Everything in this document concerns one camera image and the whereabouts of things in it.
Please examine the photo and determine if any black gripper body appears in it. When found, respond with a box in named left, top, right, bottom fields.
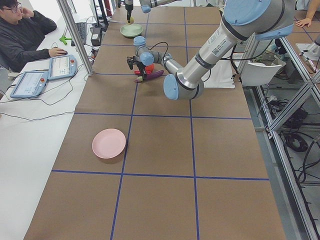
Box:
left=136, top=61, right=146, bottom=73
left=127, top=9, right=132, bottom=18

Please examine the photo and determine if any red orange pomegranate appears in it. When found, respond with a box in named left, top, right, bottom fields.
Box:
left=144, top=64, right=155, bottom=74

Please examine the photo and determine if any purple eggplant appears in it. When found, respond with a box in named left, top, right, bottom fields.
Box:
left=134, top=70, right=164, bottom=83

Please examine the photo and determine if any yellow pink peach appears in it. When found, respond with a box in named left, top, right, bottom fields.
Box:
left=126, top=16, right=135, bottom=25

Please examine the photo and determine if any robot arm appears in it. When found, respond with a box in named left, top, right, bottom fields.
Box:
left=124, top=0, right=177, bottom=21
left=127, top=0, right=296, bottom=100

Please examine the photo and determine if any bystander hand on rail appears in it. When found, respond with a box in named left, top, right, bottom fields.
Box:
left=295, top=17, right=312, bottom=28

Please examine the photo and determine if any light green plate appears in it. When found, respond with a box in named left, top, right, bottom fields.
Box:
left=120, top=23, right=144, bottom=38

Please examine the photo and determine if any black power adapter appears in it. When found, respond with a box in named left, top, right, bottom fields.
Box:
left=90, top=27, right=102, bottom=46

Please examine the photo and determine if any black keyboard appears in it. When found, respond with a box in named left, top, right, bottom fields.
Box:
left=75, top=22, right=87, bottom=45

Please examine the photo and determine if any green clamp tool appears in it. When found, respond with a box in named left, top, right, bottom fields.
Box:
left=59, top=35, right=72, bottom=46

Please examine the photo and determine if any far blue teach pendant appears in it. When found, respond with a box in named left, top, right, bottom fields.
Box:
left=48, top=54, right=78, bottom=81

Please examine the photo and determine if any blue teach pendant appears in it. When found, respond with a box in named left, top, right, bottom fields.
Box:
left=48, top=54, right=78, bottom=81
left=10, top=71, right=49, bottom=99

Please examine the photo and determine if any pink plate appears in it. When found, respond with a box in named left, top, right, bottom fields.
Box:
left=91, top=128, right=126, bottom=159

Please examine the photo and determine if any white chair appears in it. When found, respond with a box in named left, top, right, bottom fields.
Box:
left=240, top=62, right=286, bottom=87

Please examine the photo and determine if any seated person in black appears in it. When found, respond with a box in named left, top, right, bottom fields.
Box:
left=0, top=0, right=66, bottom=72

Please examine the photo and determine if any near blue teach pendant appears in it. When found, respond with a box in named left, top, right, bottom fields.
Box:
left=10, top=71, right=49, bottom=99

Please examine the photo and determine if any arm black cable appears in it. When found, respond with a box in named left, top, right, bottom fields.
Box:
left=147, top=41, right=171, bottom=56

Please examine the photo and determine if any aluminium frame post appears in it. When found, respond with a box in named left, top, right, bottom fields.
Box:
left=57, top=0, right=94, bottom=76

